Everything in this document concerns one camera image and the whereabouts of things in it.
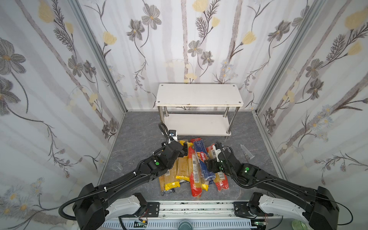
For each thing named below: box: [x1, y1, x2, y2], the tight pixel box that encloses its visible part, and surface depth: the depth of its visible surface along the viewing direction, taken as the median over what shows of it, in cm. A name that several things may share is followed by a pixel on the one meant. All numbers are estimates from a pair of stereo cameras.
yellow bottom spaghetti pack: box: [200, 172, 210, 192], surface depth 81 cm
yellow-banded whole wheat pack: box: [159, 158, 181, 196], surface depth 81 cm
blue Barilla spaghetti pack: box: [193, 139, 216, 182], surface depth 88 cm
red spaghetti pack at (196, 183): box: [187, 146, 203, 198], surface depth 81 cm
